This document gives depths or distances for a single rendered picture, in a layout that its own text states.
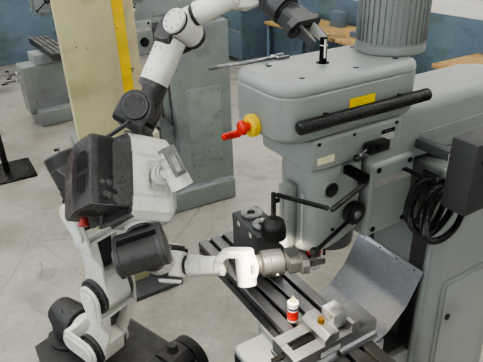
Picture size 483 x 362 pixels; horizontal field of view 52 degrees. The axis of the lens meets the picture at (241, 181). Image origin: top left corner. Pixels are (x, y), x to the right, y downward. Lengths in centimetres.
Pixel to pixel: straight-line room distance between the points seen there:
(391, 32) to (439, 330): 115
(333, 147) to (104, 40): 184
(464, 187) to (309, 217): 42
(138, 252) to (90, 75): 168
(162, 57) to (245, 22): 721
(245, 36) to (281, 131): 756
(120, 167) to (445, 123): 100
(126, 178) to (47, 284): 249
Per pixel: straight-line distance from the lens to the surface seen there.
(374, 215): 159
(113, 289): 192
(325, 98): 126
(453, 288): 201
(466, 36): 632
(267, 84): 124
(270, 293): 196
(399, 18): 146
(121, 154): 143
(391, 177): 157
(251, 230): 197
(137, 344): 239
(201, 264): 166
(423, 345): 211
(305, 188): 144
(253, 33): 884
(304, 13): 143
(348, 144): 138
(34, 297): 376
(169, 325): 328
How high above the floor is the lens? 224
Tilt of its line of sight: 28 degrees down
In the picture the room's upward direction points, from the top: 2 degrees counter-clockwise
